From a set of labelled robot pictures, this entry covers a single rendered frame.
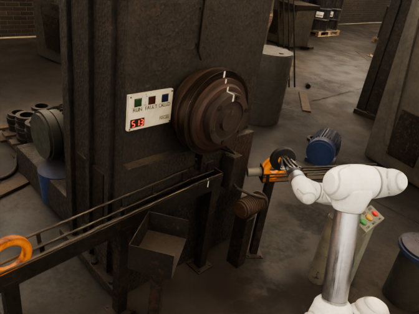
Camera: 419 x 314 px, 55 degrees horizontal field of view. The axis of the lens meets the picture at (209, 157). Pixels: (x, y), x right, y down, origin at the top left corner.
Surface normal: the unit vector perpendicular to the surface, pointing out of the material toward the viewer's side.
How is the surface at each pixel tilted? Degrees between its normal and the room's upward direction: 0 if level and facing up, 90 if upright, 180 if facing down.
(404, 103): 90
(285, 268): 0
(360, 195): 76
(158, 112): 90
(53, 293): 0
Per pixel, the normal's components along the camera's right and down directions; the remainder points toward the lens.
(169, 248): 0.11, -0.84
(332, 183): -0.92, -0.14
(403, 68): -0.86, 0.13
